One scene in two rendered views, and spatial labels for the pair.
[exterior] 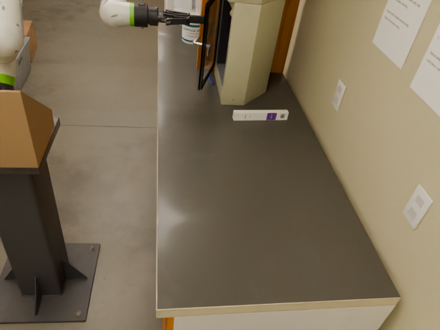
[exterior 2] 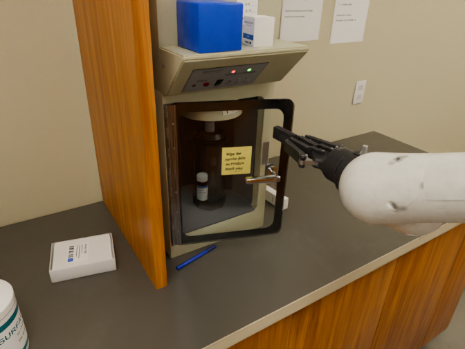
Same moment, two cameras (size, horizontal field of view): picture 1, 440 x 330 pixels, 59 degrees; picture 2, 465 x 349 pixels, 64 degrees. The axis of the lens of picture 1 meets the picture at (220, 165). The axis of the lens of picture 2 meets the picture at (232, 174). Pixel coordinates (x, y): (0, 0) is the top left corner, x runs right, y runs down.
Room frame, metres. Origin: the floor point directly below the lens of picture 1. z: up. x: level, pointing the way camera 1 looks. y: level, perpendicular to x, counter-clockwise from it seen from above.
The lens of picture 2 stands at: (2.05, 0.92, 1.64)
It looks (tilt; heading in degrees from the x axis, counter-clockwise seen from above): 28 degrees down; 249
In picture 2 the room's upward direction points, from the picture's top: 2 degrees clockwise
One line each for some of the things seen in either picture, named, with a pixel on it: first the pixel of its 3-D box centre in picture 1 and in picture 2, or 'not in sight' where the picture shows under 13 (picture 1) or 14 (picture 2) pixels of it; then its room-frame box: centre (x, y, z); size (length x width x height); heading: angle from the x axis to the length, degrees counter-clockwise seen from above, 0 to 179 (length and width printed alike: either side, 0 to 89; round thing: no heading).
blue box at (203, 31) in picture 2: not in sight; (209, 25); (1.82, 0.14, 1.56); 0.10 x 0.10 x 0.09; 12
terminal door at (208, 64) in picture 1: (210, 38); (230, 176); (1.75, 0.13, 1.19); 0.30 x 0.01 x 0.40; 173
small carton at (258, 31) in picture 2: not in sight; (258, 30); (1.69, 0.12, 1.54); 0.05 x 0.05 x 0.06; 6
